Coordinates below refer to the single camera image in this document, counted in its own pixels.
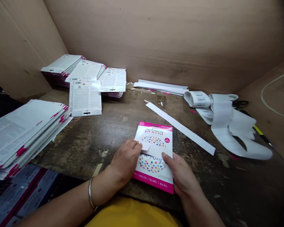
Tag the long white paper strip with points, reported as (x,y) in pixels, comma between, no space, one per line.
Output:
(179,127)

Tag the small white sticker label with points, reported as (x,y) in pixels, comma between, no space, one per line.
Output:
(145,147)

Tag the person's left hand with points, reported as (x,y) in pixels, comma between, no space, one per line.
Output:
(123,163)

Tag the white label backing ribbon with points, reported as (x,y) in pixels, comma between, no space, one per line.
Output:
(236,127)

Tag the bundle of white paper strips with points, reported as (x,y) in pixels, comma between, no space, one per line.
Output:
(161,86)

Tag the pink dotted balloon packet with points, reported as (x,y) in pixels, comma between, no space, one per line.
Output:
(153,134)

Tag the yellow and black pen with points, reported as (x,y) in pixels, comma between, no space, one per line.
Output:
(259,130)

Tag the person's left fingers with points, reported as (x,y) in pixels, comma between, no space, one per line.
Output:
(132,144)

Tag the person's body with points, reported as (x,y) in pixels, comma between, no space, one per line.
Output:
(132,214)

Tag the black scissors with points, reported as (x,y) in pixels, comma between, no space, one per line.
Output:
(241,103)

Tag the person's right hand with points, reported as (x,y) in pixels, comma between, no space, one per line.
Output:
(182,177)

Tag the roll of barcode labels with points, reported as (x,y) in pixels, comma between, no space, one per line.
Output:
(198,99)

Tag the scattered pile of white-backed packets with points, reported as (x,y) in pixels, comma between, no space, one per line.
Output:
(86,94)

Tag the black bag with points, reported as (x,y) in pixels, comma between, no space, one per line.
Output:
(2,104)

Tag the tall stack of white-backed packets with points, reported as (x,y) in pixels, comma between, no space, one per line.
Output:
(21,134)

